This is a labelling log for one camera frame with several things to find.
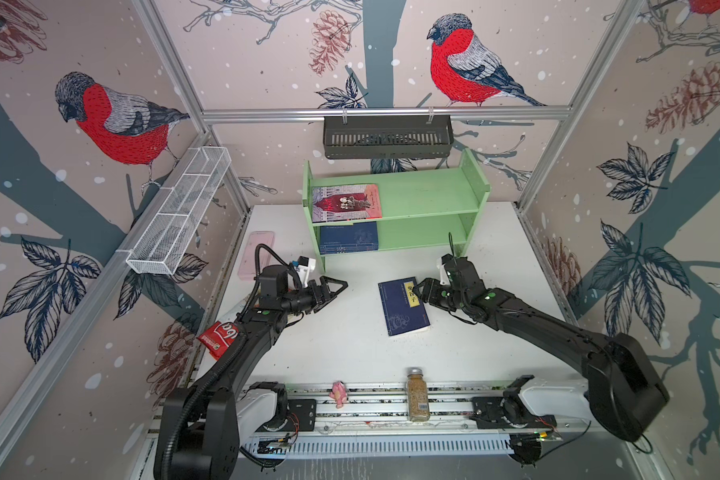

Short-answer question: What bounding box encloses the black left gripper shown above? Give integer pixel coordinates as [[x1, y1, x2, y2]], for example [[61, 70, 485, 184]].
[[280, 277, 347, 316]]

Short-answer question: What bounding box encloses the blue book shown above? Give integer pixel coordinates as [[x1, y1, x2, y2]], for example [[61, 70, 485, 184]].
[[318, 222, 379, 255], [378, 277, 430, 337]]

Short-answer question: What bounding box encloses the pink Hamlet book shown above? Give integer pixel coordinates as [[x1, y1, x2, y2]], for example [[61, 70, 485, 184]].
[[310, 184, 382, 223]]

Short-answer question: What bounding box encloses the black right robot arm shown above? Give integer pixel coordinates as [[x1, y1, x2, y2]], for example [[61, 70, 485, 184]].
[[413, 254, 670, 442]]

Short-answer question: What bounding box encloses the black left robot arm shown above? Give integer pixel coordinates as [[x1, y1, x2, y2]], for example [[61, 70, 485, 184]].
[[153, 253, 348, 479]]

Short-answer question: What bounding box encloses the green wooden shelf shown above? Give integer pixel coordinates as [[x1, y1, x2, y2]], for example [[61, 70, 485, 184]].
[[302, 149, 491, 269]]

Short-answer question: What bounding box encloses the pink case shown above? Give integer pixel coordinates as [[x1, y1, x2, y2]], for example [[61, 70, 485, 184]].
[[237, 231, 275, 281]]

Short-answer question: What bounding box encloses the pink small toy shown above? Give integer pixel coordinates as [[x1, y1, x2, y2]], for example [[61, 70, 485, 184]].
[[329, 381, 348, 409]]

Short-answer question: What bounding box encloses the spice jar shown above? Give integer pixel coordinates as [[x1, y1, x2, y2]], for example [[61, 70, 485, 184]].
[[406, 367, 430, 422]]

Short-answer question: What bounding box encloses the red snack bag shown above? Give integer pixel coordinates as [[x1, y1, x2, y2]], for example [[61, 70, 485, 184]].
[[198, 301, 245, 360]]

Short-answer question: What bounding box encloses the black hanging basket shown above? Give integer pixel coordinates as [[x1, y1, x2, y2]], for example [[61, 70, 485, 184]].
[[323, 115, 454, 160]]

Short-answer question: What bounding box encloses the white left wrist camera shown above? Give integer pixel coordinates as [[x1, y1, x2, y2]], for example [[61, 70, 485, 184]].
[[292, 256, 317, 286]]

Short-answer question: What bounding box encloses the aluminium rail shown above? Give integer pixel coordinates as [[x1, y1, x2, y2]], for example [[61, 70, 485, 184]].
[[149, 381, 637, 438]]

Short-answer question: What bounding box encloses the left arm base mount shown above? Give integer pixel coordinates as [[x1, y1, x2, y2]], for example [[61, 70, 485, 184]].
[[236, 382, 317, 439]]

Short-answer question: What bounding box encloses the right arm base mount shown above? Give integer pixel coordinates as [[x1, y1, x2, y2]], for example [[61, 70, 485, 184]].
[[469, 375, 557, 431]]

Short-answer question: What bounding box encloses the white wire mesh basket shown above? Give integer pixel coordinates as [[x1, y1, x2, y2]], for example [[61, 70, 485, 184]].
[[126, 146, 231, 275]]

